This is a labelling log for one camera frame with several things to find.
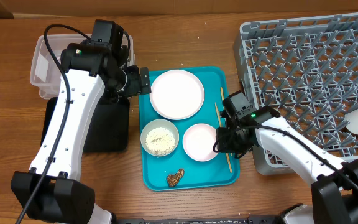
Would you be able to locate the black plastic tray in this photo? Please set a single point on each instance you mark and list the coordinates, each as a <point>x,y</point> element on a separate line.
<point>109,128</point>

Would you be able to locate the right wooden chopstick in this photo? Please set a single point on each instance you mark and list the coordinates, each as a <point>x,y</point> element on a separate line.
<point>222,93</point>

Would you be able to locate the teal serving tray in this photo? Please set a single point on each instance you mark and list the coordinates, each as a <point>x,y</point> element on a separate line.
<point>197,174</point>

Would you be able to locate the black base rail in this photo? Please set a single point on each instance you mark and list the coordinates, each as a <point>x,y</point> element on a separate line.
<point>252,219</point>

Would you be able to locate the small pink plate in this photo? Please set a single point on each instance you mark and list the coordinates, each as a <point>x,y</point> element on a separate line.
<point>198,141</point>

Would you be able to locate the grey bowl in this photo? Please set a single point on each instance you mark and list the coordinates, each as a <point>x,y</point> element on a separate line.
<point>155,124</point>

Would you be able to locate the clear plastic bin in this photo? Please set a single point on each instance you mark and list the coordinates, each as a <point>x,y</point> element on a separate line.
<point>44,73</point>

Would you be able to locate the grey dishwasher rack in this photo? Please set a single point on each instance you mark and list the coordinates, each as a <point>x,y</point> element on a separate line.
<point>307,68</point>

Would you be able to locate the pile of rice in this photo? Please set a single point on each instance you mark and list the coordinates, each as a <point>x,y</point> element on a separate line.
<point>160,141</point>

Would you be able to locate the wooden chopstick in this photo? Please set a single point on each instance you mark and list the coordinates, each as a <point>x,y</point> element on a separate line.
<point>222,93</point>
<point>220,125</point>

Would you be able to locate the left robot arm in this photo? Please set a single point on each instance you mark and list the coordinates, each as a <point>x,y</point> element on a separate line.
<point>91,71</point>

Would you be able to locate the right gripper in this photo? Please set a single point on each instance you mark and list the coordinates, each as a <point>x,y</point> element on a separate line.
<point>227,145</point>

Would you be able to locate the brown food scrap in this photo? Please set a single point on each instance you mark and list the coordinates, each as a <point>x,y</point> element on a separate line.
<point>173,180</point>

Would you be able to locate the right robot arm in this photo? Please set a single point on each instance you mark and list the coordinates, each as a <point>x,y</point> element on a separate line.
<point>333,181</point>

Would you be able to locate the left wooden chopstick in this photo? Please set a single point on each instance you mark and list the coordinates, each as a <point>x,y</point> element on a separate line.
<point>220,125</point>

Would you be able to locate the large white plate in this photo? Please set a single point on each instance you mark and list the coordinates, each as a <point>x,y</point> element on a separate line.
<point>177,94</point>

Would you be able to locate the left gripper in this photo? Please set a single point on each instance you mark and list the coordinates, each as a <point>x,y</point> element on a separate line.
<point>136,86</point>

